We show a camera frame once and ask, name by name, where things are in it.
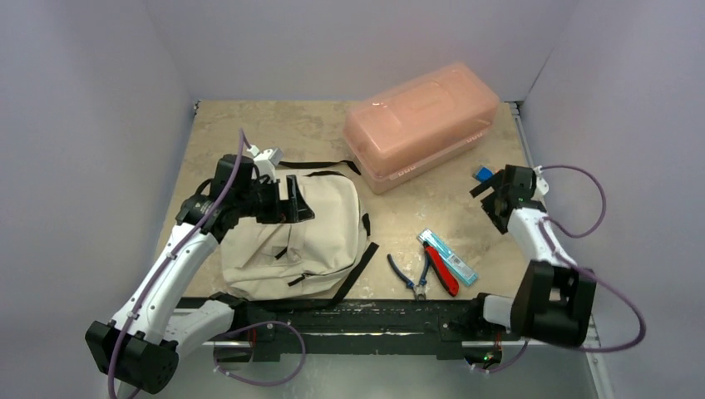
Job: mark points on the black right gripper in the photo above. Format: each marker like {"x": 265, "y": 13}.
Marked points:
{"x": 496, "y": 195}

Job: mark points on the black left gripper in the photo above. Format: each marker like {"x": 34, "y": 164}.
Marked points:
{"x": 292, "y": 209}

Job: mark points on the beige canvas backpack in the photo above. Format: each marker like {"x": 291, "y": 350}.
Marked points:
{"x": 327, "y": 254}

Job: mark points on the teal pencil pack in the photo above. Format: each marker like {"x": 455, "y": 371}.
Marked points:
{"x": 458, "y": 267}

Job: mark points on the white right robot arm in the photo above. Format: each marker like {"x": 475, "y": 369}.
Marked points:
{"x": 553, "y": 302}

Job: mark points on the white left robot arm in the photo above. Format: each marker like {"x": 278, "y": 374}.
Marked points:
{"x": 141, "y": 345}

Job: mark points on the orange blue small item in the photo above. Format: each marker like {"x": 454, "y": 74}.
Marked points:
{"x": 482, "y": 174}

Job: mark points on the translucent pink plastic box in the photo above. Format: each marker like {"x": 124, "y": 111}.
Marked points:
{"x": 405, "y": 131}

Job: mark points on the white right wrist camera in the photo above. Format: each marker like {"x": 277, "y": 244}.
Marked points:
{"x": 541, "y": 179}

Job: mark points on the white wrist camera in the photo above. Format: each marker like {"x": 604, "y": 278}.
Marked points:
{"x": 541, "y": 179}
{"x": 265, "y": 162}

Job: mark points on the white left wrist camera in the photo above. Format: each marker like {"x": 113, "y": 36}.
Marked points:
{"x": 265, "y": 162}

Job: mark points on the red handled cutter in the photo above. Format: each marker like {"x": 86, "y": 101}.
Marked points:
{"x": 444, "y": 275}

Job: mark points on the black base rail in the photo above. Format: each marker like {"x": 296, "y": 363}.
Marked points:
{"x": 444, "y": 329}

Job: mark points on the aluminium frame rail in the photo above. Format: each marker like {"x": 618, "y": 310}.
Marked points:
{"x": 597, "y": 368}

